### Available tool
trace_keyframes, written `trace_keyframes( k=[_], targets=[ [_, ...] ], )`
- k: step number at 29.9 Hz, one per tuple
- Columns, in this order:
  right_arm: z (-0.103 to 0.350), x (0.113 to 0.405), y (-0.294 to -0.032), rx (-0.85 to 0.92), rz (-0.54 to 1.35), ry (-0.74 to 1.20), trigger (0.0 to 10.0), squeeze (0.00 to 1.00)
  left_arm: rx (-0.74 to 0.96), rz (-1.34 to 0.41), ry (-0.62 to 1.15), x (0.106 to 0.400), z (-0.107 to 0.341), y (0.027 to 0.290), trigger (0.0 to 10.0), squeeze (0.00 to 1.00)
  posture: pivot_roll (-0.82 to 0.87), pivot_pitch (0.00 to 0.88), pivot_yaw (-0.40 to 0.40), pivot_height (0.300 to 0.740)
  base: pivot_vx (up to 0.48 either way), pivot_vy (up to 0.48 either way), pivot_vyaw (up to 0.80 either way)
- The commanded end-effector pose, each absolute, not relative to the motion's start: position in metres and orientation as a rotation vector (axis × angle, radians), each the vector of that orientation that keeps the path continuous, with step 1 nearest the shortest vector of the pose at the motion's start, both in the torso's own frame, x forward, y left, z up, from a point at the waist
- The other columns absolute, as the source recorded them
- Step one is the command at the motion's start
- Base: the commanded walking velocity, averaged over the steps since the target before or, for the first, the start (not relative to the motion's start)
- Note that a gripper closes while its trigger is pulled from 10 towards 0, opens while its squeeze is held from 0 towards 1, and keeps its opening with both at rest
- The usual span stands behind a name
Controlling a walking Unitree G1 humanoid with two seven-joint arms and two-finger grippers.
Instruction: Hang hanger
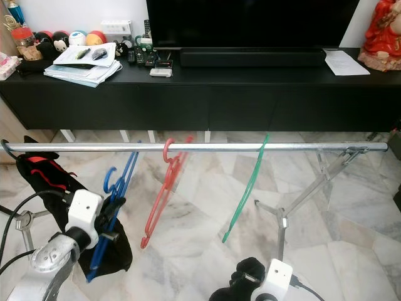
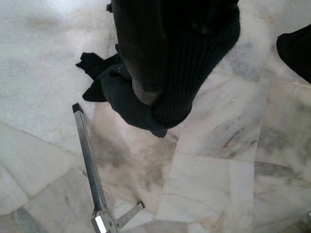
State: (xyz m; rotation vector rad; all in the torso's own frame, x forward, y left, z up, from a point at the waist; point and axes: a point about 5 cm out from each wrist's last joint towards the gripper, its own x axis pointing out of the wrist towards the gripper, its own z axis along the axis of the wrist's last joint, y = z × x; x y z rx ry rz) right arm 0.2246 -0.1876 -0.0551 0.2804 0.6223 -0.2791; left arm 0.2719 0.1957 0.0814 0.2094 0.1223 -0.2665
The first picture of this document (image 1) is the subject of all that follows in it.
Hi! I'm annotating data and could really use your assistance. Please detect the black shirt with red label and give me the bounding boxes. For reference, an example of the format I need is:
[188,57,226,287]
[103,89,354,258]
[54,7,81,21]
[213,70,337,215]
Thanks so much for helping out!
[15,135,134,281]

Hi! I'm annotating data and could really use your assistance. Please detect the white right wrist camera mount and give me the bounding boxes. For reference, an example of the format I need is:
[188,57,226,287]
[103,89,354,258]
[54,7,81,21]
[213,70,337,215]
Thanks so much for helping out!
[250,258,294,301]

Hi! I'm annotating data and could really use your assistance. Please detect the small white device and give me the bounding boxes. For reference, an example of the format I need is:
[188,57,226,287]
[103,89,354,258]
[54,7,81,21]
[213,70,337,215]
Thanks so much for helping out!
[150,66,174,78]

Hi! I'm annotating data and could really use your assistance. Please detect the white paper sheet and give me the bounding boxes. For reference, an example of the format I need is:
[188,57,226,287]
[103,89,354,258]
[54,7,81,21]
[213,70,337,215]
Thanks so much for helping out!
[323,48,371,77]

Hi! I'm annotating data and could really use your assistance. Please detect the red plastic clothes hanger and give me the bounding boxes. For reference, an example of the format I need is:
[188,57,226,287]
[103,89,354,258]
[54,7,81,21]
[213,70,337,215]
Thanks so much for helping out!
[140,136,195,250]

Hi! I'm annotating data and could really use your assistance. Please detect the green plastic clothes hanger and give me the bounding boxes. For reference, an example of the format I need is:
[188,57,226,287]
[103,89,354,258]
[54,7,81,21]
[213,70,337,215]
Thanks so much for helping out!
[221,133,271,245]

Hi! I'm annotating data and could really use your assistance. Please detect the red and gold figurine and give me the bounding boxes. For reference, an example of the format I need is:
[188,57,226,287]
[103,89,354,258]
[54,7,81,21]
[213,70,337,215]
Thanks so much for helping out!
[357,0,401,72]

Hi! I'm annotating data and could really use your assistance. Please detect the blue trophy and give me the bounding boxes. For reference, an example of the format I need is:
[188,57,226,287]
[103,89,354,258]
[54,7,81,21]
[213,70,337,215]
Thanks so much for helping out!
[4,0,28,26]

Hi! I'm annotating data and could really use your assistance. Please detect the pink tissue box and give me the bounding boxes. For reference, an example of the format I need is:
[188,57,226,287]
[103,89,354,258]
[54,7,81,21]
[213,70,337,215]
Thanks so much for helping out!
[0,51,23,82]

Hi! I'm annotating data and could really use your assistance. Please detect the stack of white papers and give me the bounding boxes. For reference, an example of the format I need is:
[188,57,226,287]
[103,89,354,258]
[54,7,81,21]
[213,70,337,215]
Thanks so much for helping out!
[43,42,123,88]

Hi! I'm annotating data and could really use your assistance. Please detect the jar with red lid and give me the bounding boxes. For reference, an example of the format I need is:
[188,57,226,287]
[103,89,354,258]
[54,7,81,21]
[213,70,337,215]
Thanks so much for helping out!
[12,26,42,62]

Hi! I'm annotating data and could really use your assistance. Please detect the black soundbar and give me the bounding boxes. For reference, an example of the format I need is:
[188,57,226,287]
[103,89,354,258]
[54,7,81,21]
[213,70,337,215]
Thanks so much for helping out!
[179,46,327,68]

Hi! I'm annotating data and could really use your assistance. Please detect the green mug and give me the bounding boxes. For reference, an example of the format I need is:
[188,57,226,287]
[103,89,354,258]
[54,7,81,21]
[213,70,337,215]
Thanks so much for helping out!
[133,34,157,61]

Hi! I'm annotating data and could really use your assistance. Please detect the silver metal clothes rack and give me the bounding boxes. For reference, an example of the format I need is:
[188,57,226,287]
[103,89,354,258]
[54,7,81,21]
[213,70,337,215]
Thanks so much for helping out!
[0,140,390,301]

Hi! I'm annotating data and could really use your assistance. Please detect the black mouse-ear plush toys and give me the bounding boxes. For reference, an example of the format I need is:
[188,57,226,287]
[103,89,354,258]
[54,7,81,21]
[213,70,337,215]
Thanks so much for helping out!
[34,29,71,62]

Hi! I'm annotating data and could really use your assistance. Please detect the blue plastic clothes hanger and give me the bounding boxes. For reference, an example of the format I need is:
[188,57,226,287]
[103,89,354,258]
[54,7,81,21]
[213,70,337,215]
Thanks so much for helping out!
[86,149,140,284]

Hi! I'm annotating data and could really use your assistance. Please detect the black TV console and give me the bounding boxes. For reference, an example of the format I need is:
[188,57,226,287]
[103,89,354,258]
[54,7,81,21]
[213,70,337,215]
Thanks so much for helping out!
[0,48,401,134]

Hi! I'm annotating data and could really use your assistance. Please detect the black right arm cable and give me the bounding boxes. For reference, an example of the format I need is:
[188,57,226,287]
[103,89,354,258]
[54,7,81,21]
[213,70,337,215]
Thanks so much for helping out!
[291,277,328,301]

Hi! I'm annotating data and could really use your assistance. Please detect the black flat-screen TV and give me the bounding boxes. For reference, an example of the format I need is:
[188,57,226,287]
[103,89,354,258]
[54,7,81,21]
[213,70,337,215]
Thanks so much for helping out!
[145,0,362,50]

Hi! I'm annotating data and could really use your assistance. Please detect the black shirt with knit collar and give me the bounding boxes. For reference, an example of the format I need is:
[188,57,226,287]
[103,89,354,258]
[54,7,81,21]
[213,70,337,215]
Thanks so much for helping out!
[209,256,268,301]

